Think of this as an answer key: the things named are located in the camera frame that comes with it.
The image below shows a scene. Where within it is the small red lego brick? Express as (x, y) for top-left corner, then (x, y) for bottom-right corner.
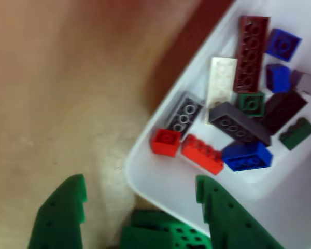
(151, 128), (182, 158)

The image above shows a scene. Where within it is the brown long lego brick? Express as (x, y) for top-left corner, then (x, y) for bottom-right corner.
(233, 15), (272, 94)

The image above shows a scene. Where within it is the blue two-by-four lego brick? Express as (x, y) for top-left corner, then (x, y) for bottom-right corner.
(221, 141), (274, 173)

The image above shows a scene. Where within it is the light grey square lego brick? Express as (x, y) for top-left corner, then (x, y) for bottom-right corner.
(290, 69), (311, 96)

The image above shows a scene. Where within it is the light grey two-by-four lego brick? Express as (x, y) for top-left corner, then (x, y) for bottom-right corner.
(165, 91), (206, 133)

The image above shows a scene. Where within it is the blue square lego brick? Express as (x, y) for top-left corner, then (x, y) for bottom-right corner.
(264, 27), (303, 63)
(265, 63), (292, 94)

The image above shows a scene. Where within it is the white plastic bin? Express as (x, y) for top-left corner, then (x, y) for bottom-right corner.
(123, 0), (311, 249)

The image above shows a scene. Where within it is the white long lego plate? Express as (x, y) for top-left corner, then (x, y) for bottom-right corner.
(205, 57), (238, 125)

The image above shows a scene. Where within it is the red two-by-four lego brick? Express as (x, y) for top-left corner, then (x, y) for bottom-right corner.
(180, 133), (225, 176)

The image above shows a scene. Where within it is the green square lego brick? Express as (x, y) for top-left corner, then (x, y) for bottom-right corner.
(235, 92), (266, 117)

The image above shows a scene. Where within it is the dark grey long lego brick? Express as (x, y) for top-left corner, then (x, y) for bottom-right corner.
(208, 101), (272, 148)

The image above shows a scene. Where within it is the green oblong lego brick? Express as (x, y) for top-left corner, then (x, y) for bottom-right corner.
(279, 117), (311, 151)

